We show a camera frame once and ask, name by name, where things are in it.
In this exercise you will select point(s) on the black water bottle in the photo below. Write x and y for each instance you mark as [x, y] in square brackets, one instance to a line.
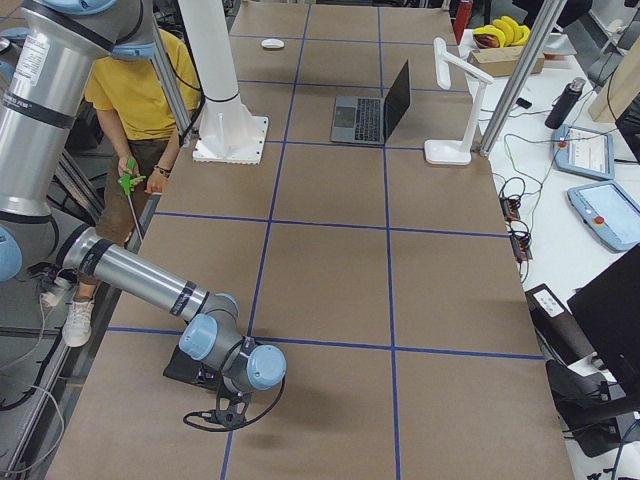
[565, 103]

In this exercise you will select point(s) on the yellow bananas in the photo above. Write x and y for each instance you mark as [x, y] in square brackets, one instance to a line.
[502, 32]

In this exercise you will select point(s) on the black monitor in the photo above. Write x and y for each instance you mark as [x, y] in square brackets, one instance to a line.
[607, 311]

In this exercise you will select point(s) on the aluminium frame post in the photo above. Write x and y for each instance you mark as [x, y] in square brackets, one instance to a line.
[545, 21]

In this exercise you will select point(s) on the black box with white label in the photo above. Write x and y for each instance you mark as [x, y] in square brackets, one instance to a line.
[559, 328]

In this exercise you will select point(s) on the green handled tool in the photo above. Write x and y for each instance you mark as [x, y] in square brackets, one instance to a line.
[128, 182]

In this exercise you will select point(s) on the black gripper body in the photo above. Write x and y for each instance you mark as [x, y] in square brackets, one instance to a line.
[186, 366]

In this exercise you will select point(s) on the small black puck device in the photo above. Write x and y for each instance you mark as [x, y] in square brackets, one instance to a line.
[522, 103]

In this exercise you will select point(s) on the grey laptop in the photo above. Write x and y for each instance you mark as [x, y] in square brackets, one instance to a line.
[368, 120]

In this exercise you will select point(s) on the cardboard box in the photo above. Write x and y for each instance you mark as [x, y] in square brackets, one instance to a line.
[497, 62]

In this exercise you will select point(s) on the near blue teach pendant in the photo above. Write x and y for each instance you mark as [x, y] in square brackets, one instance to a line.
[609, 211]

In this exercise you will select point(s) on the white pedestal column base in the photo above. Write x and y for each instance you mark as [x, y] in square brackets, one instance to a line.
[228, 132]

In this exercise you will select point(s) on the person in yellow shirt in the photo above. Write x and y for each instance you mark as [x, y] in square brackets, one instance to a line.
[135, 116]

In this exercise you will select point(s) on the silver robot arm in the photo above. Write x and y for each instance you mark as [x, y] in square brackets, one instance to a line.
[38, 110]

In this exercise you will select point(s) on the white desk lamp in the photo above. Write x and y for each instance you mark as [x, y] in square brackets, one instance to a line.
[452, 118]

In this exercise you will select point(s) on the black mouse pad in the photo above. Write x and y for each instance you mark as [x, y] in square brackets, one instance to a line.
[183, 368]

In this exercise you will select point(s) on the blue teach pendant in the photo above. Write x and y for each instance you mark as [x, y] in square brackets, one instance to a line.
[609, 211]
[583, 152]

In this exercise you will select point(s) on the white computer mouse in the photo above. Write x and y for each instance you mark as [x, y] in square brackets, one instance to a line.
[272, 44]

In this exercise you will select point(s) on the far blue teach pendant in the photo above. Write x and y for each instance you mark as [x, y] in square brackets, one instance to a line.
[583, 152]

